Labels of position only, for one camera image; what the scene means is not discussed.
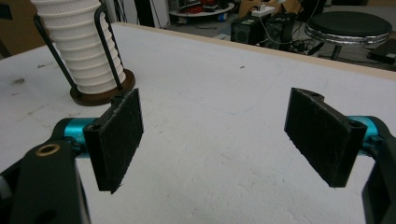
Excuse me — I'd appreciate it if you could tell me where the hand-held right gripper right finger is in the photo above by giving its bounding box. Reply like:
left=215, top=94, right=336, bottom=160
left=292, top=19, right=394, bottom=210
left=283, top=87, right=379, bottom=189

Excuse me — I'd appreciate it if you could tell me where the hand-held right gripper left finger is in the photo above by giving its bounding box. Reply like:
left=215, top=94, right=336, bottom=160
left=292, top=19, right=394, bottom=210
left=64, top=88, right=145, bottom=194

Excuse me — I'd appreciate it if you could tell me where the stack of white ribbed cups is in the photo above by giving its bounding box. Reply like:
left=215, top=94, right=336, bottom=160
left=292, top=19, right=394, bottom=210
left=30, top=0, right=127, bottom=95

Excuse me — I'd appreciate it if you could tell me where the black speaker box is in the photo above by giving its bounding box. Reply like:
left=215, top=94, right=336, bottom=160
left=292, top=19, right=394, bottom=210
left=264, top=12, right=297, bottom=50
left=230, top=15, right=268, bottom=47

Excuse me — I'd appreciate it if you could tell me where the black round stool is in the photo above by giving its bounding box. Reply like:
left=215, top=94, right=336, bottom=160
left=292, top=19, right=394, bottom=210
left=304, top=11, right=394, bottom=61

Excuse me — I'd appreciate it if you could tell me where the white power strip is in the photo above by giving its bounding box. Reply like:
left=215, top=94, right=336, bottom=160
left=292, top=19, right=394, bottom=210
left=250, top=4, right=276, bottom=19

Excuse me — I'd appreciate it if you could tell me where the large brown cardboard sheet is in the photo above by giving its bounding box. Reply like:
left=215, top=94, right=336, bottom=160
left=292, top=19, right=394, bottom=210
left=0, top=0, right=48, bottom=59

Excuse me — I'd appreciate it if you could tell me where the round white shelf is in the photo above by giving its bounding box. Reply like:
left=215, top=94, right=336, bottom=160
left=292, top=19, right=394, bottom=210
left=169, top=1, right=236, bottom=19

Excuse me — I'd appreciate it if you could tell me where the white cable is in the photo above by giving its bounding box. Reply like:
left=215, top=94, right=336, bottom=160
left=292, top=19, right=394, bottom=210
left=258, top=12, right=290, bottom=45

